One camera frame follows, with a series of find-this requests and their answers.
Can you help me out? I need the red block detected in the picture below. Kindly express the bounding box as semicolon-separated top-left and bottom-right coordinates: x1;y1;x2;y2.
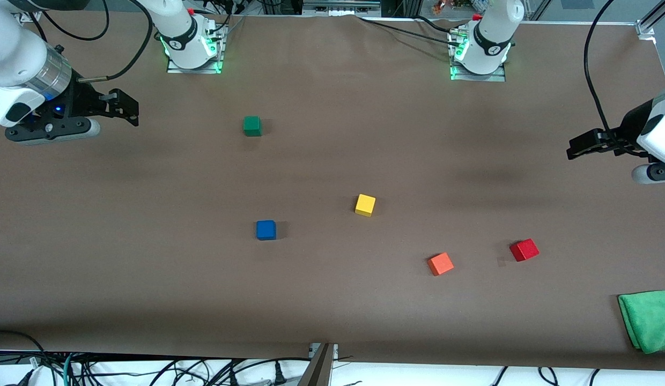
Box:
509;238;541;263

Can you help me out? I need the green folded cloth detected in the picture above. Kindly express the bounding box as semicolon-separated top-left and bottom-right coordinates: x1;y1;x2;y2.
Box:
617;290;665;355

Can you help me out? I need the orange block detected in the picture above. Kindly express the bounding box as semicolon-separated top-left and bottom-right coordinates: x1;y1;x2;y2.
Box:
427;251;455;277

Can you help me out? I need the yellow block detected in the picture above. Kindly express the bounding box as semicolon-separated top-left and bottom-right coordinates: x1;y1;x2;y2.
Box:
354;194;376;218

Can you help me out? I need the silver rack device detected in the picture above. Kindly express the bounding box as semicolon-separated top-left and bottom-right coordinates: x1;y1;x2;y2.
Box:
302;0;382;17

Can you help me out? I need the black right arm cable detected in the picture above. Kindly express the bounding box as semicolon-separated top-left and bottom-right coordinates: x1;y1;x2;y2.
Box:
39;0;154;84

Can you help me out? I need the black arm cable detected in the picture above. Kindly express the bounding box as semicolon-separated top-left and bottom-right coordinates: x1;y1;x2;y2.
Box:
582;0;651;157
39;0;154;84

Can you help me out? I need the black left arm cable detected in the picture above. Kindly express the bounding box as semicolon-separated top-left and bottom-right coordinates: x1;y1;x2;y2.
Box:
582;0;651;157

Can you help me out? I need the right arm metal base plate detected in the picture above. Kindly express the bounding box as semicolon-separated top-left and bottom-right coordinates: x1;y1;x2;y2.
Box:
166;20;227;75

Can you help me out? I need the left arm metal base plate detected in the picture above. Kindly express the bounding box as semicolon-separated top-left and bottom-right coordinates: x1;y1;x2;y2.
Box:
449;28;508;83

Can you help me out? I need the black left base cable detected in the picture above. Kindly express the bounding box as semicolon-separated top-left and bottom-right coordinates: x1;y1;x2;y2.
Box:
356;15;463;47

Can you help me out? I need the black curved floor cable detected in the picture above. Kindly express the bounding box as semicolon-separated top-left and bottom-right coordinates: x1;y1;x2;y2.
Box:
0;330;50;372

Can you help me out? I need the metal table edge bracket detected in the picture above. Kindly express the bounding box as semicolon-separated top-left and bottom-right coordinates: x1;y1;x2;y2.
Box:
296;343;339;386

